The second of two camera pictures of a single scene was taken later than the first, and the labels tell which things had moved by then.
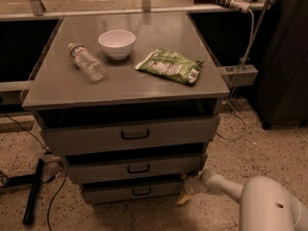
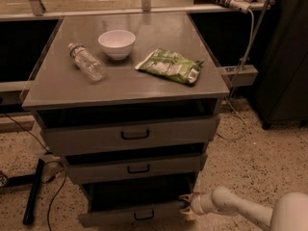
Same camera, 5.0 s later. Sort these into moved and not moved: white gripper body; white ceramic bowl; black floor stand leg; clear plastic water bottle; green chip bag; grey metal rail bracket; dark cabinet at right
Moved: white gripper body
Not moved: black floor stand leg; white ceramic bowl; dark cabinet at right; green chip bag; grey metal rail bracket; clear plastic water bottle
